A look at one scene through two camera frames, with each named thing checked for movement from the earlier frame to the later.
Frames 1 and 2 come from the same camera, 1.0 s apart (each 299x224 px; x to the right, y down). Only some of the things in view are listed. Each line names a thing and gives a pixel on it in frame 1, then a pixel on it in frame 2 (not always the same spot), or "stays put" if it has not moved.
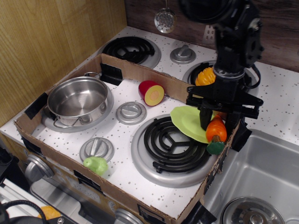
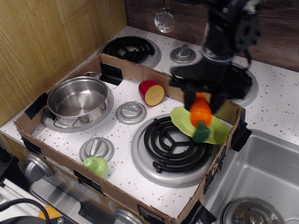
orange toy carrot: x=216 y=133 to x=201 y=115
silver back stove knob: x=184 y=55 stays put
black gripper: x=224 y=94 to x=224 y=77
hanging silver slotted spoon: x=165 y=19 stays put
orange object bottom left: x=49 y=213 stays put
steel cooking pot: x=79 y=101 stays put
